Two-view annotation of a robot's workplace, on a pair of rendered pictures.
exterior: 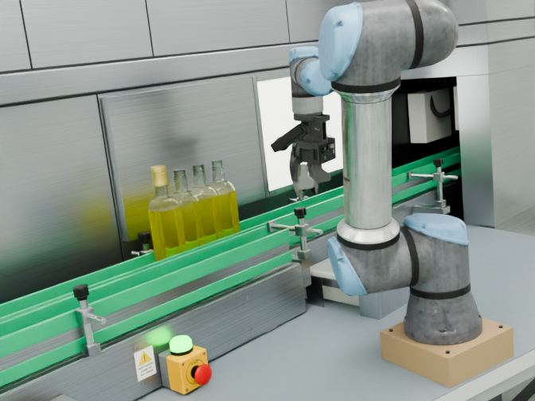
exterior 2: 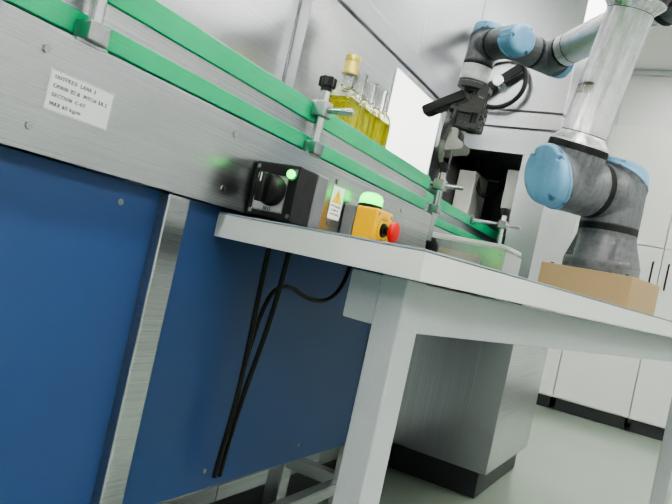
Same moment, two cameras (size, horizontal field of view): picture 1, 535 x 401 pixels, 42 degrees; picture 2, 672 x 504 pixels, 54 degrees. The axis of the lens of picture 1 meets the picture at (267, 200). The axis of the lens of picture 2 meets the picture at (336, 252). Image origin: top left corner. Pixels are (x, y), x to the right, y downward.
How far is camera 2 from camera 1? 0.89 m
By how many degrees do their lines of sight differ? 21
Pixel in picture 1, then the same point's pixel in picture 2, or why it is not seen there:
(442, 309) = (619, 242)
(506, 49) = not seen: hidden behind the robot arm
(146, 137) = (326, 43)
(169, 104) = (348, 29)
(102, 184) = (280, 61)
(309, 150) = (466, 115)
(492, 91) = not seen: hidden behind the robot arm
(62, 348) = (293, 129)
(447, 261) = (635, 197)
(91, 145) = (287, 17)
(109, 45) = not seen: outside the picture
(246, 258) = (406, 176)
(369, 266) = (583, 171)
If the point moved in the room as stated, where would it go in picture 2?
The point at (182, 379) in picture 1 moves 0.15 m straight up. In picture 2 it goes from (374, 229) to (392, 146)
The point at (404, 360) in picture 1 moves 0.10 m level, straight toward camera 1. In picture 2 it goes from (568, 286) to (593, 290)
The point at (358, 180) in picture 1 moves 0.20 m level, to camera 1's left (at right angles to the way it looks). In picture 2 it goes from (604, 83) to (512, 50)
